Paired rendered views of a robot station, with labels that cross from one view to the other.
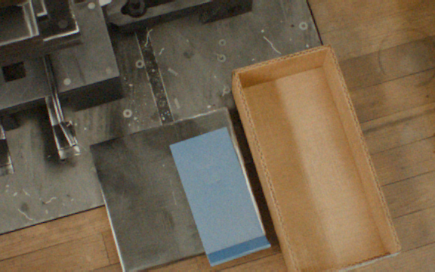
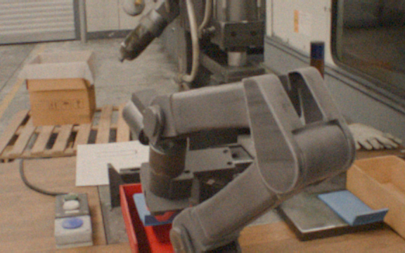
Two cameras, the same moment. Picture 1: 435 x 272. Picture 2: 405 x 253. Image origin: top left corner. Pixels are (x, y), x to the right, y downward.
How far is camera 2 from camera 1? 1.00 m
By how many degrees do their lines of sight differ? 58
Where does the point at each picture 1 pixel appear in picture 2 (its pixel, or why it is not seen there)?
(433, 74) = not seen: outside the picture
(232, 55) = (342, 183)
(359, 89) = not seen: outside the picture
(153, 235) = (316, 220)
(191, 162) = (332, 199)
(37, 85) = (245, 159)
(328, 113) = (400, 193)
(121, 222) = (296, 217)
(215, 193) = (349, 206)
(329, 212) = not seen: outside the picture
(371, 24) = not seen: outside the picture
